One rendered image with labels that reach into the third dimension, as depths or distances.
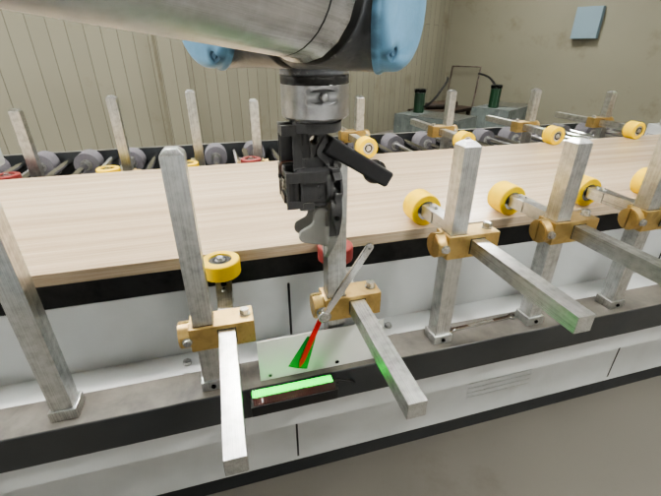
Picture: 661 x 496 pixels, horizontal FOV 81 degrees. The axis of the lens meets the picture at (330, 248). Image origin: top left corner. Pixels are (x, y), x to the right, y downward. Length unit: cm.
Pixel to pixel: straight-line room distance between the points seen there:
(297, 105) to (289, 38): 25
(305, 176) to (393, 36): 26
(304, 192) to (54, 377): 54
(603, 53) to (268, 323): 700
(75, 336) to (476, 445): 135
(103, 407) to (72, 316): 24
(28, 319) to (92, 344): 32
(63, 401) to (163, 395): 16
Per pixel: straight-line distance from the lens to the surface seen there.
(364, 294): 77
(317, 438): 139
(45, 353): 81
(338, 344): 82
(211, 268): 81
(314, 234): 59
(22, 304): 76
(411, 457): 160
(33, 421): 93
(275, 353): 80
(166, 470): 139
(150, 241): 99
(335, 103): 52
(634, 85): 746
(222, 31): 25
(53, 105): 452
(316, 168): 55
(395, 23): 32
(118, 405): 88
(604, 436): 192
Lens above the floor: 130
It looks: 27 degrees down
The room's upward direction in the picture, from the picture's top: straight up
